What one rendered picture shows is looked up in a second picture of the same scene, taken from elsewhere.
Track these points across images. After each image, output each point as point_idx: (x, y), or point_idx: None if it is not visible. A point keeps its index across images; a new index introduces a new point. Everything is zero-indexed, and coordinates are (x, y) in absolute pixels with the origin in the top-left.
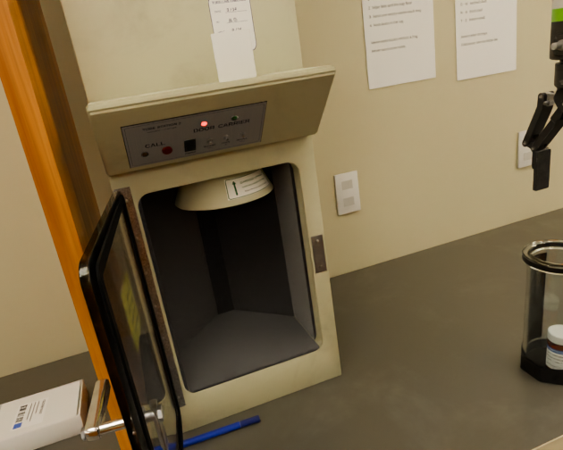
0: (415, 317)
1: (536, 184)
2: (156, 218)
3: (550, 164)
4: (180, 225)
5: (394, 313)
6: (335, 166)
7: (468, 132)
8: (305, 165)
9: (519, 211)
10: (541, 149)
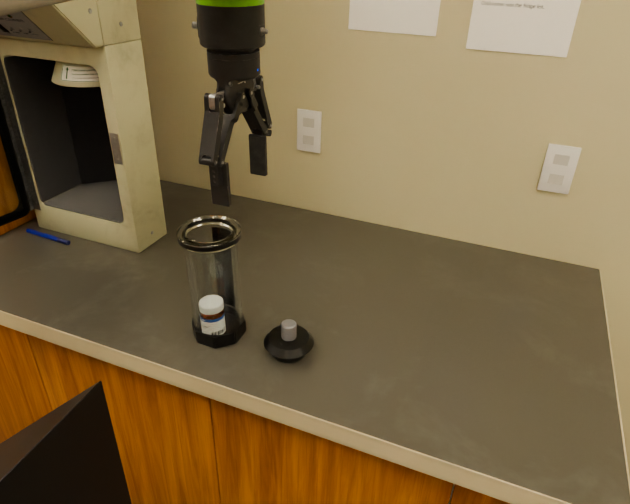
0: (245, 256)
1: (250, 166)
2: None
3: (264, 153)
4: (101, 94)
5: (242, 245)
6: (301, 100)
7: (470, 118)
8: (101, 72)
9: (528, 242)
10: (258, 134)
